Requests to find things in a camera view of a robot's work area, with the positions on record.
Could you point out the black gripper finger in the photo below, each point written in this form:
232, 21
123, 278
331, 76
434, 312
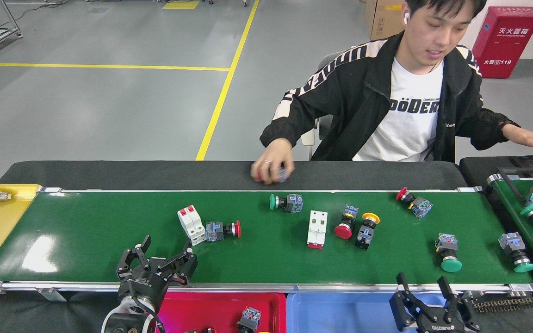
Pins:
178, 268
465, 317
403, 310
130, 263

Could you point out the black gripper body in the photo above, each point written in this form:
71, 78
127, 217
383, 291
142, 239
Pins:
440, 328
144, 286

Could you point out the white circuit breaker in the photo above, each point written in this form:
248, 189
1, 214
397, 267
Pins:
317, 226
192, 226

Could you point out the long green conveyor belt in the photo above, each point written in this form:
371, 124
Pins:
271, 263

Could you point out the person's right hand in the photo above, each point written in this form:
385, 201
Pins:
271, 155

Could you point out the red plastic bin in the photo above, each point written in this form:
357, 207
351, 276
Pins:
211, 310

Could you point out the blue plastic bin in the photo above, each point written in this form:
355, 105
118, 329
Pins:
340, 314

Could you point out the black control panel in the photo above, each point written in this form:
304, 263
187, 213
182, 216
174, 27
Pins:
531, 162

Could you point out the grey office chair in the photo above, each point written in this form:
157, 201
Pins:
308, 138

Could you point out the black wristwatch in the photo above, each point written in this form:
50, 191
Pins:
509, 124

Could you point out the person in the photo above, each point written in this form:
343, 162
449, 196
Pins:
368, 101

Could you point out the red fire extinguisher box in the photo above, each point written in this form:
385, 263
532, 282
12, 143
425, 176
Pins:
507, 46

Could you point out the brown cardboard box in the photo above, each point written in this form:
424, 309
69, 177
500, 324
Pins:
382, 21

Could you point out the white earbud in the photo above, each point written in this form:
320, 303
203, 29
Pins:
406, 17

